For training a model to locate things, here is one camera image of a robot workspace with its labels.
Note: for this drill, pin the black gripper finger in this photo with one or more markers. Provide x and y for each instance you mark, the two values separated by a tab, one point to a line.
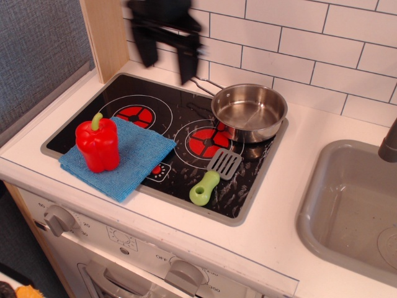
188	53
146	45

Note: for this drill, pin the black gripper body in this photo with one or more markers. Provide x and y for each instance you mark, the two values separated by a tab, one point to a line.
162	13

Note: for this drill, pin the metal pot with wire handle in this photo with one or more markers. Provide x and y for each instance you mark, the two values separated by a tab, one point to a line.
250	113

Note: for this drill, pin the black toy stovetop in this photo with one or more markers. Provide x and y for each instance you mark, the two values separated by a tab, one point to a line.
187	119

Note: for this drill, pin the blue folded cloth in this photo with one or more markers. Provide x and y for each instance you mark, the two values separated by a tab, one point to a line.
141	150

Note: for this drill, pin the red toy bell pepper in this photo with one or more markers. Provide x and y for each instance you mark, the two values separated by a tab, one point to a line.
97	140

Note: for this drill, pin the grey left oven knob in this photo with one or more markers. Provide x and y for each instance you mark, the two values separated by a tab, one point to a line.
59	220

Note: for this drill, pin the grey oven knob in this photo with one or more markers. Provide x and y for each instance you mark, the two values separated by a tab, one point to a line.
185	277
59	220

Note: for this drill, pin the grey toy faucet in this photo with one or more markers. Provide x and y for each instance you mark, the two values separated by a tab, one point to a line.
388	148

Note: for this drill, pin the grey right oven knob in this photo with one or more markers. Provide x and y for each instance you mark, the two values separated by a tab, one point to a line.
185	277

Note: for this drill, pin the grey toy sink basin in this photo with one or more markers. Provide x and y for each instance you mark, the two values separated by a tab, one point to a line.
348	215

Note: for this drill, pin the orange plush object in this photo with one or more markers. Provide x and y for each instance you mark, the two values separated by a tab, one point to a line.
28	292

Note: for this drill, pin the wooden side post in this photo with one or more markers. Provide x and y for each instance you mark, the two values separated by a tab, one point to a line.
106	31

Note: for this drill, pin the grey spatula with green handle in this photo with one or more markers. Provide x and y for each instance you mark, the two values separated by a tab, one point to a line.
222	166

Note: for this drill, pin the grey oven door handle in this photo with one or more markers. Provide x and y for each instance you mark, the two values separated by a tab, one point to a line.
117	281

